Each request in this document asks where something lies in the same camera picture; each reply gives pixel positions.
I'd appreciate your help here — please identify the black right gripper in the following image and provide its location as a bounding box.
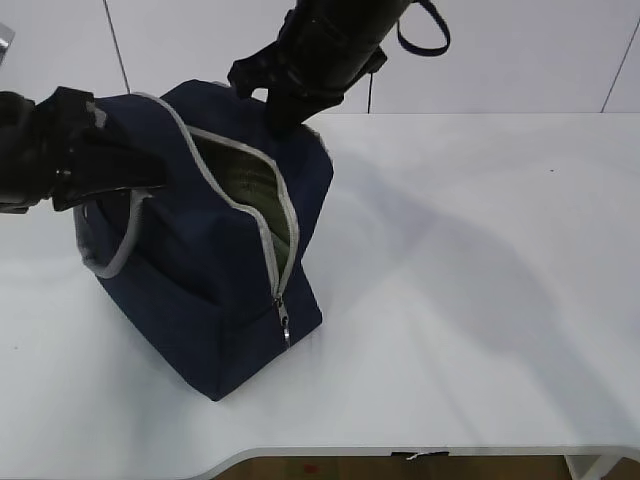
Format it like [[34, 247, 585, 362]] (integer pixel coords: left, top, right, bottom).
[[227, 9, 387, 140]]

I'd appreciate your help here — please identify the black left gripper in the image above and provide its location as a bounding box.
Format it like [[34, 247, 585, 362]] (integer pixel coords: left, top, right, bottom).
[[1, 87, 167, 214]]

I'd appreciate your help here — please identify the navy blue lunch bag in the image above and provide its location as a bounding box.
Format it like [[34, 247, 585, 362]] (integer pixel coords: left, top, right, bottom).
[[74, 80, 334, 401]]

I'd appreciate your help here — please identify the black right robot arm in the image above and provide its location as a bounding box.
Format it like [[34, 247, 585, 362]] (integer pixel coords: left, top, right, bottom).
[[227, 0, 410, 137]]

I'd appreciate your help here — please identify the white table leg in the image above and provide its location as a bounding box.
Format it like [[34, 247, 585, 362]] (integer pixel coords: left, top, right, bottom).
[[564, 455, 639, 480]]

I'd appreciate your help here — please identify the black cable loop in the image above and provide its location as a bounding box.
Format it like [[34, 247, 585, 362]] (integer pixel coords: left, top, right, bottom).
[[397, 0, 452, 56]]

